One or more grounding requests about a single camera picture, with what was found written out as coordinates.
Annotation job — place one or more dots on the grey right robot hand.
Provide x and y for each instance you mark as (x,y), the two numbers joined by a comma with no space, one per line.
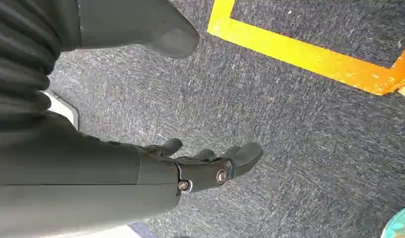
(90,184)

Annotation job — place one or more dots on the white flat panel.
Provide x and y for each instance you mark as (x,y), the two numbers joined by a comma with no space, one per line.
(107,232)
(62,110)

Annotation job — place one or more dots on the right arm ribbed grey sleeve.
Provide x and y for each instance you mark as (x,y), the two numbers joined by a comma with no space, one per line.
(18,59)

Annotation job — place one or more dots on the short yellow tape strip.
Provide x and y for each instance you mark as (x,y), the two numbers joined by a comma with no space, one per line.
(222,11)

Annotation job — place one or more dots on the long yellow tape strip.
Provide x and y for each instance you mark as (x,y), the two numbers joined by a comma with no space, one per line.
(298,54)

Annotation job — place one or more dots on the teal round object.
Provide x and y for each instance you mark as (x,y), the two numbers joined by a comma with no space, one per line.
(401,225)

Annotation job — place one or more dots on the orange tape strip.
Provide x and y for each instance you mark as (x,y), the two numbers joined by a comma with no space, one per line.
(401,70)

